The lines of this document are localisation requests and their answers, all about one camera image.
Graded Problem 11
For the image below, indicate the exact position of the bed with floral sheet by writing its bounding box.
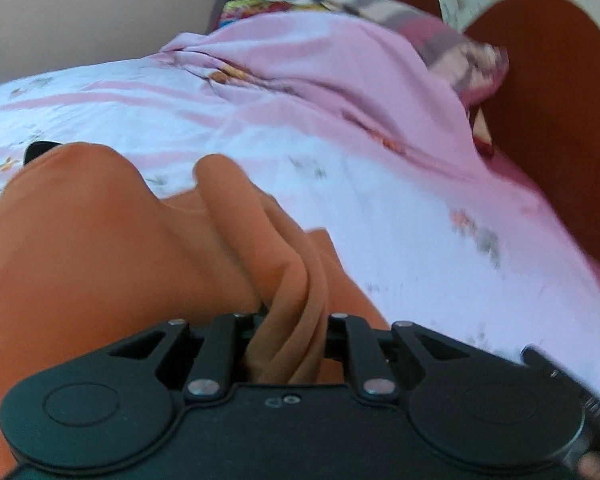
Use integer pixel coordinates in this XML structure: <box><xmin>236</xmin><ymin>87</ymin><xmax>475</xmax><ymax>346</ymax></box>
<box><xmin>0</xmin><ymin>55</ymin><xmax>600</xmax><ymax>480</ymax></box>

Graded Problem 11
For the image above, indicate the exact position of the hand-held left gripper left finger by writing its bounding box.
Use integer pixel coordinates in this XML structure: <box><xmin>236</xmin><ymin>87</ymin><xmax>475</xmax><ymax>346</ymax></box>
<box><xmin>107</xmin><ymin>312</ymin><xmax>255</xmax><ymax>407</ymax></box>

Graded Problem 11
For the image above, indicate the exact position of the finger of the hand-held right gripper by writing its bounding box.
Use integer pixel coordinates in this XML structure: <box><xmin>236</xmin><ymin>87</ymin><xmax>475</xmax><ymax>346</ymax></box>
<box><xmin>521</xmin><ymin>345</ymin><xmax>588</xmax><ymax>401</ymax></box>

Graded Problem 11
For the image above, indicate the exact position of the striped pink grey pillow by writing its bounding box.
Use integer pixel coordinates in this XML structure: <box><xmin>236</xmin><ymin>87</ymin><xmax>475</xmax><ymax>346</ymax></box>
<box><xmin>252</xmin><ymin>0</ymin><xmax>510</xmax><ymax>109</ymax></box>

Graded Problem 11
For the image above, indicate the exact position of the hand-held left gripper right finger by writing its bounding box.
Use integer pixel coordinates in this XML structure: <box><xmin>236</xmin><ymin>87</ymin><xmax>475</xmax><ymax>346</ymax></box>
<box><xmin>324</xmin><ymin>312</ymin><xmax>472</xmax><ymax>405</ymax></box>

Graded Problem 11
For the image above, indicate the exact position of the colourful floral pillow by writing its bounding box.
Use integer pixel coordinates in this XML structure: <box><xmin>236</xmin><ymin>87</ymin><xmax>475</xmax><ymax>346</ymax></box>
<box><xmin>219</xmin><ymin>0</ymin><xmax>331</xmax><ymax>29</ymax></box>

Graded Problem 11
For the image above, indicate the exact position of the orange sweater black collar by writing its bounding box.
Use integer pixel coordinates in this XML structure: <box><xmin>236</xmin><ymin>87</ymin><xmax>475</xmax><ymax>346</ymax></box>
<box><xmin>0</xmin><ymin>141</ymin><xmax>390</xmax><ymax>480</ymax></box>

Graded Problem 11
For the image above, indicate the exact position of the pink blanket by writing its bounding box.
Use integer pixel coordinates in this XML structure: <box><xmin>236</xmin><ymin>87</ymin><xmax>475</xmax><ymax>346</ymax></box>
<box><xmin>159</xmin><ymin>10</ymin><xmax>487</xmax><ymax>182</ymax></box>

